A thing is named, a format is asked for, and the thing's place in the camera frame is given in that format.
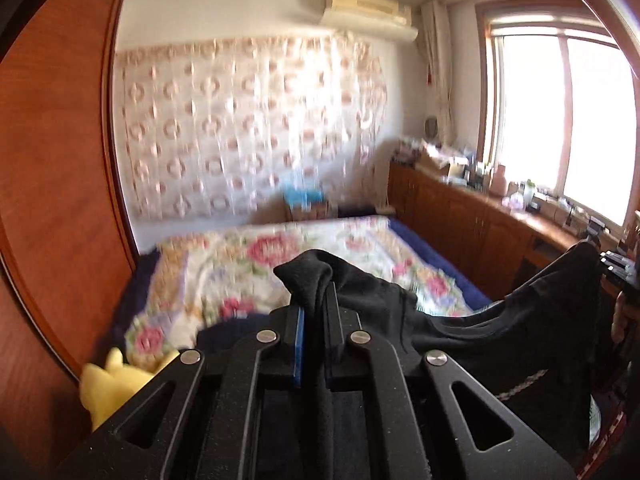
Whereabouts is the black garment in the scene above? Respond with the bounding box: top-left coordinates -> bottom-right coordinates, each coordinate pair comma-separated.
274,242 -> 601,479

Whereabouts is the floral quilt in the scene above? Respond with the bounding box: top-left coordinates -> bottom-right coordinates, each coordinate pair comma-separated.
125,217 -> 472,372

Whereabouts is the blue tissue box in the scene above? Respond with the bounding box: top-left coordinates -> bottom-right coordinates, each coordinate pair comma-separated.
283,186 -> 330,222

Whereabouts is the navy blue blanket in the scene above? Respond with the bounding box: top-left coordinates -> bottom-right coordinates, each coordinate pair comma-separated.
388,218 -> 491,311

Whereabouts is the cardboard box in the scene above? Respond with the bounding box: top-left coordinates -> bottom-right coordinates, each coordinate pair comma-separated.
416,142 -> 470,178

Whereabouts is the yellow plush toy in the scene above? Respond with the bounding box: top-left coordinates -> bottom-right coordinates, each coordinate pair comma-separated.
79,348 -> 179,431

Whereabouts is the pink vase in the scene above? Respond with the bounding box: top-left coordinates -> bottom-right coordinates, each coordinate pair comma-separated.
489,164 -> 509,198

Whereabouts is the wooden wardrobe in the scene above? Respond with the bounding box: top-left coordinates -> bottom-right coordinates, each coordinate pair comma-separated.
1,0 -> 134,477

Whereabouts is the air conditioner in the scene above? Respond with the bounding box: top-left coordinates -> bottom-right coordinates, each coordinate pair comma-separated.
320,0 -> 418,42

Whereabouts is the window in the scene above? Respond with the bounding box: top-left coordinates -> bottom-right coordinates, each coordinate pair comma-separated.
475,0 -> 639,236

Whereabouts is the patterned wall curtain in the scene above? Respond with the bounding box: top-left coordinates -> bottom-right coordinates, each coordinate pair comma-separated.
114,35 -> 387,222

